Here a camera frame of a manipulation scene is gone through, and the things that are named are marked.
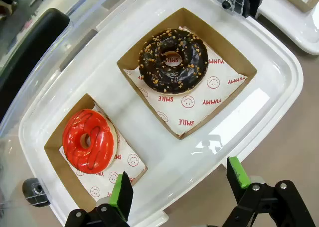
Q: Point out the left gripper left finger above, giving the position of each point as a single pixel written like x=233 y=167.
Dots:
x=122 y=197

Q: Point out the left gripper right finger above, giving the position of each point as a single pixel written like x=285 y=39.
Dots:
x=259 y=207

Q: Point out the cardboard box of red donut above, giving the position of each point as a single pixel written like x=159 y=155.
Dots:
x=71 y=187

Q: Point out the red glazed donut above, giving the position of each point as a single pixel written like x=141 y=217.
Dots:
x=74 y=142

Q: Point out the printed paper under red donut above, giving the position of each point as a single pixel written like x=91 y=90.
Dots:
x=122 y=173

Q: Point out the printed paper under chocolate donut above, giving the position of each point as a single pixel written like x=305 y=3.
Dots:
x=199 y=107

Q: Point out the chocolate nut donut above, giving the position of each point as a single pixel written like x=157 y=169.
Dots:
x=154 y=71

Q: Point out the cardboard box of chocolate donut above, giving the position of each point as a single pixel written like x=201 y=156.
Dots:
x=219 y=37

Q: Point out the cardboard box of yellow donut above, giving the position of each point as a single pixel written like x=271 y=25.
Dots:
x=307 y=6

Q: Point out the white display case tray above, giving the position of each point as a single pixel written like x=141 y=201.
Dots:
x=286 y=25
x=174 y=152

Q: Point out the black lid hinge knob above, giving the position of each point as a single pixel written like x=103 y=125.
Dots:
x=226 y=3
x=256 y=0
x=35 y=191

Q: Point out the clear display case lid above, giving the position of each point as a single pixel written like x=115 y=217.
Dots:
x=82 y=15

